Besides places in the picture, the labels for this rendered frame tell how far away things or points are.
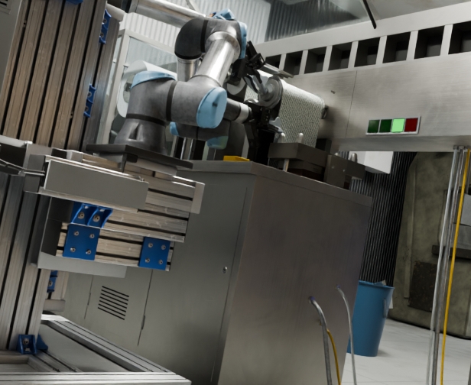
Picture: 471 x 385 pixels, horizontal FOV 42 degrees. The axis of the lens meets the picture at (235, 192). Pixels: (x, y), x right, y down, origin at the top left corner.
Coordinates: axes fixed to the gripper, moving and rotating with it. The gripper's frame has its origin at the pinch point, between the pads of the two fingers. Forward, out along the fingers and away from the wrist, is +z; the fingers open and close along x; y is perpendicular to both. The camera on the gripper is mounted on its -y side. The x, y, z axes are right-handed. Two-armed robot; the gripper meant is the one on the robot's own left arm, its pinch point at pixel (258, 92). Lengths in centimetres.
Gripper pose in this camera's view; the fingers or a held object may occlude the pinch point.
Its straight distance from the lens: 256.1
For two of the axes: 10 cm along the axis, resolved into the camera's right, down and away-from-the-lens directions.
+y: 6.3, -6.3, 4.6
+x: -6.2, -0.5, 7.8
